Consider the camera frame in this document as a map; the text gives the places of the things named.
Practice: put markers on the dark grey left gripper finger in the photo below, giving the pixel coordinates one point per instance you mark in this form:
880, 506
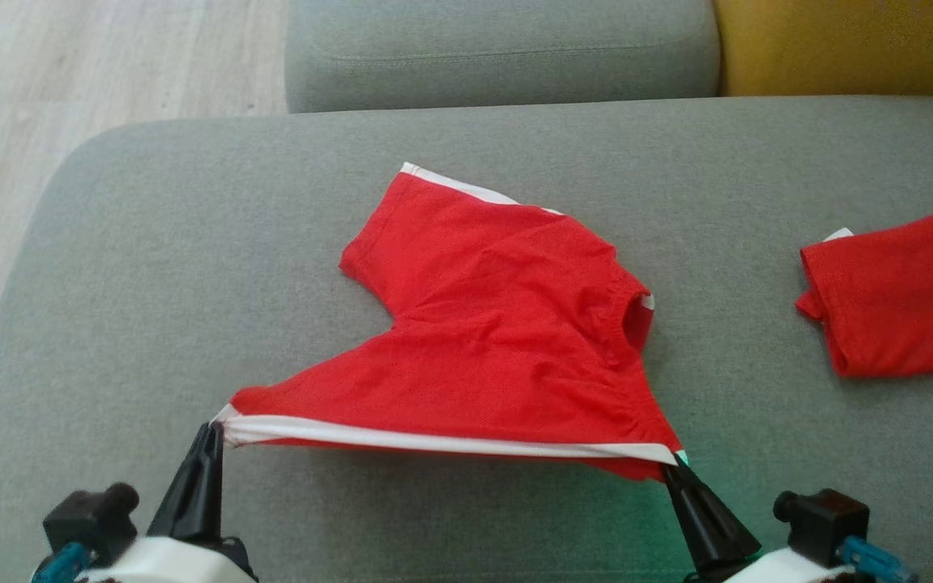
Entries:
183, 506
215, 502

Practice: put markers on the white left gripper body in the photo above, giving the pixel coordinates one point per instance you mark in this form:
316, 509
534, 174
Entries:
167, 563

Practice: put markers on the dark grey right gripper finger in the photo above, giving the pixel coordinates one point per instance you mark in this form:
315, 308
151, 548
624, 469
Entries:
695, 538
726, 538

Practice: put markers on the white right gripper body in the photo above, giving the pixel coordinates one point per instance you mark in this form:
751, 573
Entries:
774, 571

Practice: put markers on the red jersey with numbers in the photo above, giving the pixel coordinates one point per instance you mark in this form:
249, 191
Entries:
499, 324

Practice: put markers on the red t-shirt with white sleeves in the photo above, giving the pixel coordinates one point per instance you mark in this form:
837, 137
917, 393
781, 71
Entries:
904, 300

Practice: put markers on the large grey sofa chaise cushion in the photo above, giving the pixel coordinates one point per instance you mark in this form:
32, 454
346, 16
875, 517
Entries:
151, 283

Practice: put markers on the yellow sofa backrest cushion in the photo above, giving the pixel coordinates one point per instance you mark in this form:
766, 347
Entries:
839, 40

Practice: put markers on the grey sofa seat cushion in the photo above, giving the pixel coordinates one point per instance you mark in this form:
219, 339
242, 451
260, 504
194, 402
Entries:
499, 57

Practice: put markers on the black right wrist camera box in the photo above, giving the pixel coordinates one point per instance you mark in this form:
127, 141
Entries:
823, 522

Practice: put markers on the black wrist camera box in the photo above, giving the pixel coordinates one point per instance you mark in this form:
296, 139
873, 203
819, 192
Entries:
86, 522
823, 522

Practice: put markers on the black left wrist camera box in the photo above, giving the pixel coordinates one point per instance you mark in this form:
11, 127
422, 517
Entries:
86, 522

